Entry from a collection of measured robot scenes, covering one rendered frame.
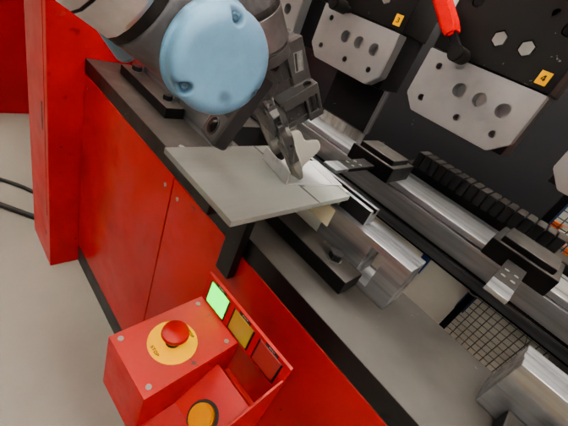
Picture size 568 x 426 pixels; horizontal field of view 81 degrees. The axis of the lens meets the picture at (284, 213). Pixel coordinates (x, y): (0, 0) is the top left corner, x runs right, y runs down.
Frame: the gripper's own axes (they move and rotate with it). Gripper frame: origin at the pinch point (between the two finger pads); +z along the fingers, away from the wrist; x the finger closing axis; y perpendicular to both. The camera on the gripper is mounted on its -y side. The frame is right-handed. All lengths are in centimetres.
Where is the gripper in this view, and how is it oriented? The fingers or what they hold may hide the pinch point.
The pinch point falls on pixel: (286, 166)
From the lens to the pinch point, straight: 57.7
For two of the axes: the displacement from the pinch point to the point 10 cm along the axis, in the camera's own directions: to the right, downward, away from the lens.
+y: 8.4, -5.3, 1.2
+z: 2.5, 5.8, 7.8
